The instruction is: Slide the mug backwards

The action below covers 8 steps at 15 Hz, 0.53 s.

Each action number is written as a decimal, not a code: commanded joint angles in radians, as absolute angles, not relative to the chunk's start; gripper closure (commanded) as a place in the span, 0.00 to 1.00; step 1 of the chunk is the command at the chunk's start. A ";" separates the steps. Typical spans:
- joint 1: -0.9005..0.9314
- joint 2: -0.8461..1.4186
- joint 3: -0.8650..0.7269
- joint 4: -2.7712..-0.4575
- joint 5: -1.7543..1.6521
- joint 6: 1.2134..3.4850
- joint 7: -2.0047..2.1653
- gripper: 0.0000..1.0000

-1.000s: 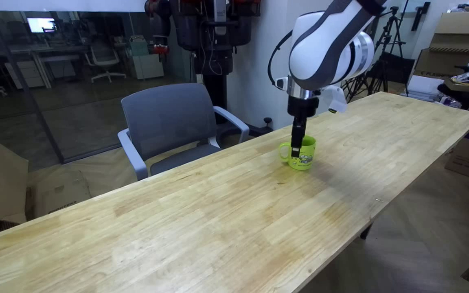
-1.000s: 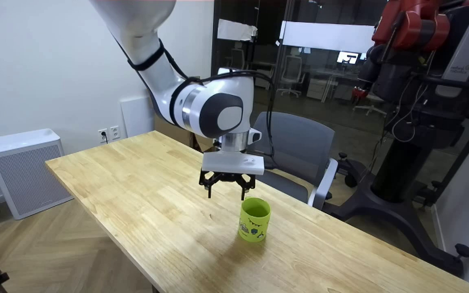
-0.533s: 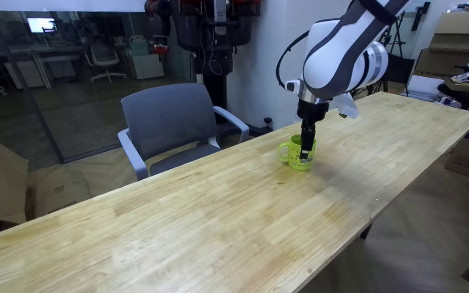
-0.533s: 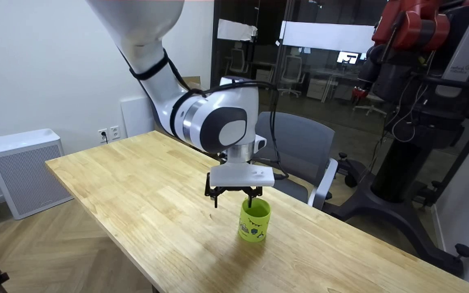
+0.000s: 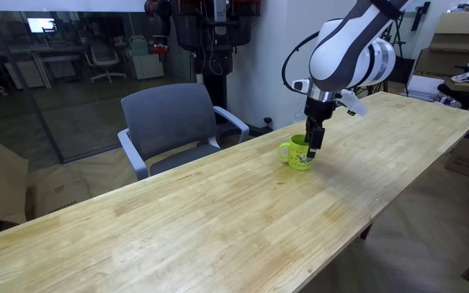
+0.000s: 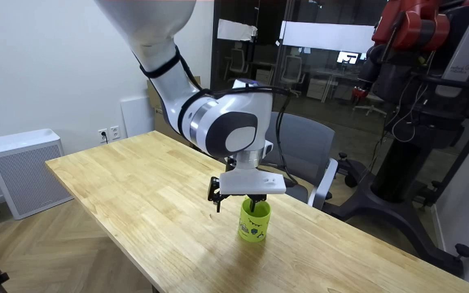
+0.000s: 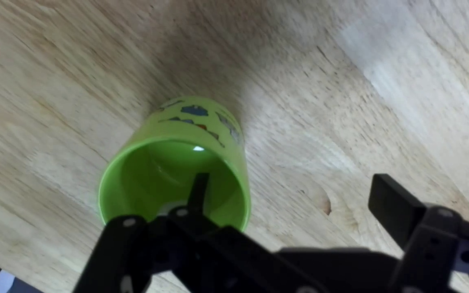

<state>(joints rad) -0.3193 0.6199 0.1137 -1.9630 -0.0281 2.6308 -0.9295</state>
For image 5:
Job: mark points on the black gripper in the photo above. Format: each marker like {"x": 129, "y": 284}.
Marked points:
{"x": 319, "y": 113}

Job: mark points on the green mug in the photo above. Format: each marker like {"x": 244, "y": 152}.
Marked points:
{"x": 296, "y": 162}

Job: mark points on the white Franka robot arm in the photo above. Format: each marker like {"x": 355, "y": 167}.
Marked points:
{"x": 349, "y": 49}

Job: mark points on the small white box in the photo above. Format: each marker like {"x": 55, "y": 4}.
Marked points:
{"x": 423, "y": 87}

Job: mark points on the red black Baxter robot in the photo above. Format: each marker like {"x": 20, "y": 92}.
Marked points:
{"x": 212, "y": 33}

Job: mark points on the grey office chair white arms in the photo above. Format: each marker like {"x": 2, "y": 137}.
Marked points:
{"x": 163, "y": 116}

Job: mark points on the black round stool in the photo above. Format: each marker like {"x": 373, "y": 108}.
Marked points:
{"x": 459, "y": 95}

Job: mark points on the white cabinet behind glass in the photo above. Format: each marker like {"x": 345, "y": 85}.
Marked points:
{"x": 147, "y": 67}

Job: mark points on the flat cardboard sheet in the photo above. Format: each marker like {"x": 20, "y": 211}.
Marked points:
{"x": 463, "y": 33}

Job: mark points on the office chair with white base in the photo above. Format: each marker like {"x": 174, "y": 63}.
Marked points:
{"x": 104, "y": 58}

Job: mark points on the grey drawer unit behind glass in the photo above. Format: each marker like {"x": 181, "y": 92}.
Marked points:
{"x": 28, "y": 76}

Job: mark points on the lit computer monitor behind glass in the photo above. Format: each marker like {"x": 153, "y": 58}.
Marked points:
{"x": 41, "y": 25}

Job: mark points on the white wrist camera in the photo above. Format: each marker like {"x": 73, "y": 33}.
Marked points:
{"x": 353, "y": 103}

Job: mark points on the black camera tripod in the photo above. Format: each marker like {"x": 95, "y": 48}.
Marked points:
{"x": 404, "y": 71}

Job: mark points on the black wall mounted device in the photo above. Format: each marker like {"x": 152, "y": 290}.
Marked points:
{"x": 419, "y": 17}

